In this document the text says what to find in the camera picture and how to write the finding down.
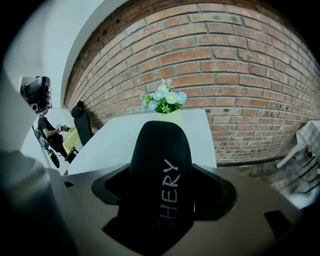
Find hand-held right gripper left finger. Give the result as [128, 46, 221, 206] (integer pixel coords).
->
[62, 163, 161, 256]

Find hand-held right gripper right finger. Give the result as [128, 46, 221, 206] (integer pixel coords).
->
[159, 163, 304, 256]

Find black object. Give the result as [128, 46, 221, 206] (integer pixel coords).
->
[127, 120, 194, 251]

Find yellow-green tablecloth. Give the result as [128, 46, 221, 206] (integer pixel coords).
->
[62, 126, 81, 157]

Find black office chair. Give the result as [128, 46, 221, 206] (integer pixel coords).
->
[71, 100, 95, 147]

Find artificial flowers in white pot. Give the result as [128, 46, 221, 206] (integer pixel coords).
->
[139, 78, 188, 114]

